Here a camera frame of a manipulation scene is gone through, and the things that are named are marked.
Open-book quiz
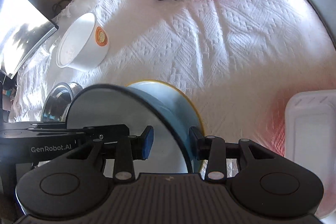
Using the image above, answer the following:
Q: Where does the blue enamel bowl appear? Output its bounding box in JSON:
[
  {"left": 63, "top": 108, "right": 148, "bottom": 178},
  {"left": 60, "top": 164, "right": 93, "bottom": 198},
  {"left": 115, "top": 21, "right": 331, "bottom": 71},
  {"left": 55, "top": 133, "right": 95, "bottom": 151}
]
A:
[{"left": 66, "top": 84, "right": 188, "bottom": 174}]

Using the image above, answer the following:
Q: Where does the stainless steel bowl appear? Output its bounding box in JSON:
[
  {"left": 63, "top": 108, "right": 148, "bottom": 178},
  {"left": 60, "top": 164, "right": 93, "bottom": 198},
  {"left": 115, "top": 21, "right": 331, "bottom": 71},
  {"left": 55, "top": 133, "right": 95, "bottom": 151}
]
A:
[{"left": 41, "top": 82, "right": 83, "bottom": 122}]

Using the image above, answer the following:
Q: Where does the white bowl yellow rim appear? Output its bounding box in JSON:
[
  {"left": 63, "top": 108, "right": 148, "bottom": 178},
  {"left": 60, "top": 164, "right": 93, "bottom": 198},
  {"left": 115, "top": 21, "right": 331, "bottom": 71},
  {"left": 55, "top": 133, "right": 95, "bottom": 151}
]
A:
[{"left": 127, "top": 80, "right": 204, "bottom": 173}]

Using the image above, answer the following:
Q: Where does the red foil tray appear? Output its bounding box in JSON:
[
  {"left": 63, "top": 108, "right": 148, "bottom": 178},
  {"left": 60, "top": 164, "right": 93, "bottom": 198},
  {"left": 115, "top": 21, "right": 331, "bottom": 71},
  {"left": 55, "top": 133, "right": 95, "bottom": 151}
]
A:
[{"left": 269, "top": 90, "right": 335, "bottom": 219}]

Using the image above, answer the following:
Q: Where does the white woven tablecloth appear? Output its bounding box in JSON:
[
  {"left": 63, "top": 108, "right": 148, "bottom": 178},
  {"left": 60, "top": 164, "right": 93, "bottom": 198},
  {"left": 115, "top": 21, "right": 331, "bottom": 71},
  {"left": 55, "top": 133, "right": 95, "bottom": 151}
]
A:
[{"left": 9, "top": 0, "right": 335, "bottom": 154}]

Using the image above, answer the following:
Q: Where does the black curved monitor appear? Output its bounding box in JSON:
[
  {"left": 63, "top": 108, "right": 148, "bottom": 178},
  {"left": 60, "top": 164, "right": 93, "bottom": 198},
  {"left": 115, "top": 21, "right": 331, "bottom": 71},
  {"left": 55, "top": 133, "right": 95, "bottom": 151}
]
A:
[{"left": 0, "top": 0, "right": 59, "bottom": 79}]

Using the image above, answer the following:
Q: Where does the white paper bowl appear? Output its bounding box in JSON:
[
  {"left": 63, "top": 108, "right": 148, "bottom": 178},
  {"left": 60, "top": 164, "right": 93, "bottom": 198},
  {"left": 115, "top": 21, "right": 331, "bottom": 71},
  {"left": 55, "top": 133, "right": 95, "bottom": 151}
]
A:
[{"left": 56, "top": 12, "right": 109, "bottom": 72}]

